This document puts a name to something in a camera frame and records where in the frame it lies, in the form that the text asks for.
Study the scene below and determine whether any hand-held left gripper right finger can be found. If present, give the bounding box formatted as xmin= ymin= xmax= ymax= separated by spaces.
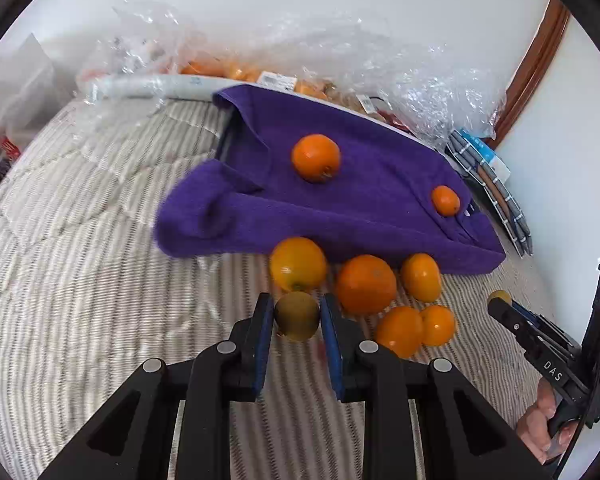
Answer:
xmin=320 ymin=292 xmax=551 ymax=480

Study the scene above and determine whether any yellowish orange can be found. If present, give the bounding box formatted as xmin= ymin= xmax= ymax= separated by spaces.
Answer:
xmin=269 ymin=236 xmax=328 ymax=294

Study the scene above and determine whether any small orange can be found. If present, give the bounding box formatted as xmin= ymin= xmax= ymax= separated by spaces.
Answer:
xmin=431 ymin=185 xmax=461 ymax=217

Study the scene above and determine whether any white plastic bag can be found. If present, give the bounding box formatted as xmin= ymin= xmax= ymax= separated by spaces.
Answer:
xmin=0 ymin=32 xmax=78 ymax=133

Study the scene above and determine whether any purple towel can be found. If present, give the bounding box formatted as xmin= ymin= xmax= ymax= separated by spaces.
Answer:
xmin=152 ymin=84 xmax=507 ymax=276

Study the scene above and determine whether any brown wooden door frame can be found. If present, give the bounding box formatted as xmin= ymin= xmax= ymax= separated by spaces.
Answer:
xmin=490 ymin=0 xmax=572 ymax=148

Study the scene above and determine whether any long white box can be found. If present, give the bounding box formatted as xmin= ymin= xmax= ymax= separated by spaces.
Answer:
xmin=84 ymin=74 xmax=463 ymax=173

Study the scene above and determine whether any large clear plastic bag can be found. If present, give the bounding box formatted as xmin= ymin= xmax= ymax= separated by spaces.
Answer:
xmin=220 ymin=10 xmax=508 ymax=151

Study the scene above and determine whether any striped quilt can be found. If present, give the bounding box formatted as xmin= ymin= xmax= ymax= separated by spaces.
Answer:
xmin=0 ymin=95 xmax=556 ymax=480

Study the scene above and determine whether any grey plaid cloth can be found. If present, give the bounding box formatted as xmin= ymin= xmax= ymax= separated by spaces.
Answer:
xmin=445 ymin=129 xmax=533 ymax=258

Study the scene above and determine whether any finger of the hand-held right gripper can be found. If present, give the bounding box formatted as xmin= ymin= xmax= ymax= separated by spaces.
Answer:
xmin=486 ymin=298 xmax=590 ymax=402
xmin=510 ymin=301 xmax=582 ymax=358

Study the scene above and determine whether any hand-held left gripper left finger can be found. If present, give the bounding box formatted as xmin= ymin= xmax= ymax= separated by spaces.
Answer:
xmin=37 ymin=292 xmax=276 ymax=480

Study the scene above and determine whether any pile of bagged oranges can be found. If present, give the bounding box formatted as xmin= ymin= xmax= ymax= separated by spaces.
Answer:
xmin=180 ymin=60 xmax=341 ymax=101

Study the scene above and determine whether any green-yellow citrus fruit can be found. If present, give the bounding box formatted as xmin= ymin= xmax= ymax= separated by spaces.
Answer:
xmin=273 ymin=291 xmax=322 ymax=343

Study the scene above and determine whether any large orange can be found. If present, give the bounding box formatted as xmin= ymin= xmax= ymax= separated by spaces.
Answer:
xmin=334 ymin=254 xmax=398 ymax=317
xmin=291 ymin=133 xmax=341 ymax=183

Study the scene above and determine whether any person's right hand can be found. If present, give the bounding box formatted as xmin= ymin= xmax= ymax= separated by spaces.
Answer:
xmin=515 ymin=377 xmax=578 ymax=466

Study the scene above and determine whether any blue white tissue pack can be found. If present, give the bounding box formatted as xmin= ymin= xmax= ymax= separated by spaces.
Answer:
xmin=462 ymin=132 xmax=512 ymax=183

